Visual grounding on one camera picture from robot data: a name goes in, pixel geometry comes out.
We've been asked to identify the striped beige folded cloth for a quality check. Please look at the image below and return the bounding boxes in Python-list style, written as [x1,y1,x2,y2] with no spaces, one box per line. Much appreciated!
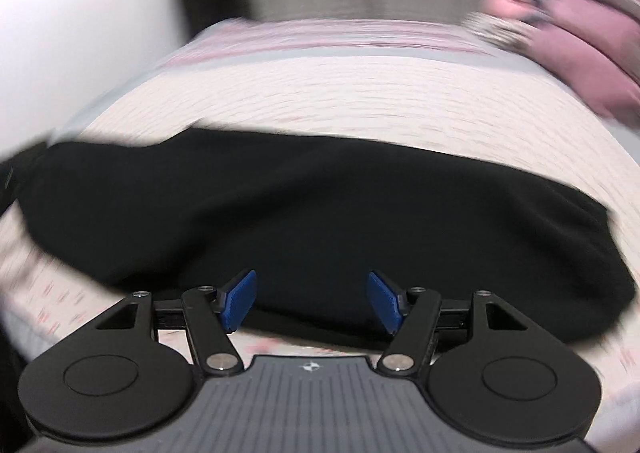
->
[462,12,537,54]

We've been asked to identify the cherry print bed sheet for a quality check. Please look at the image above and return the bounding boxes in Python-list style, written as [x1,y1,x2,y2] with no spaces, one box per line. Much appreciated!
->
[1,54,639,452]

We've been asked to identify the mauve pink folded quilt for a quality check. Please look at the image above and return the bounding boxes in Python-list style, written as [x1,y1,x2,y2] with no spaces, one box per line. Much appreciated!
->
[525,0,639,129]

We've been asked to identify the pink striped blanket strip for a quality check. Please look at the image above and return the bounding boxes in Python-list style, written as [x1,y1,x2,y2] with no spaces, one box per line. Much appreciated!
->
[165,18,488,66]

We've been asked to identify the black pants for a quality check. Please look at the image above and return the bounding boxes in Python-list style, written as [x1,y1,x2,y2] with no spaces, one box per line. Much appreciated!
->
[14,128,636,348]

